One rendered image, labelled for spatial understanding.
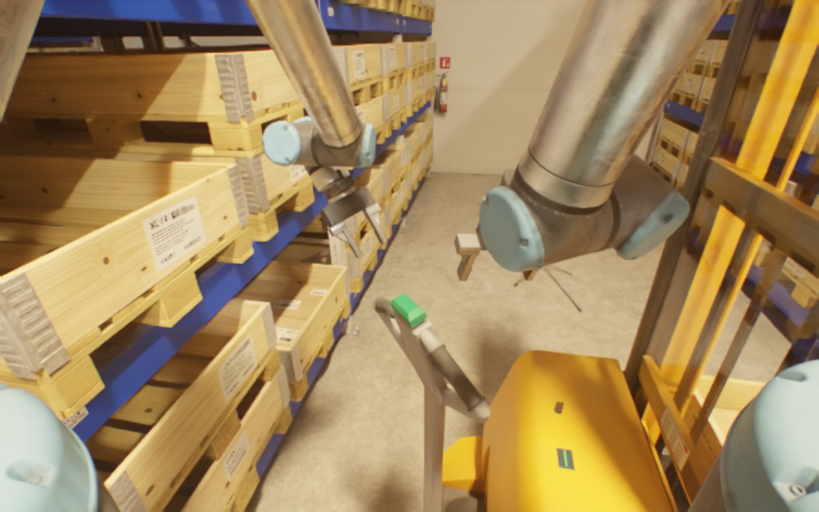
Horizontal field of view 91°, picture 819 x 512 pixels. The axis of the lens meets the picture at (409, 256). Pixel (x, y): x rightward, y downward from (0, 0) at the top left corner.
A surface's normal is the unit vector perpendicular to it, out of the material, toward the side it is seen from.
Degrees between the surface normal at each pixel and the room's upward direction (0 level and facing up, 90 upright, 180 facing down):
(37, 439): 37
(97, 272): 90
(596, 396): 0
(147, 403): 0
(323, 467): 0
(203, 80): 90
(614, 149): 110
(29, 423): 26
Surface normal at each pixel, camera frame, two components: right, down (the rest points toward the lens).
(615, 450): -0.01, -0.88
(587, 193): 0.11, 0.74
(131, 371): 0.98, 0.08
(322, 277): -0.20, 0.46
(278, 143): -0.26, 0.26
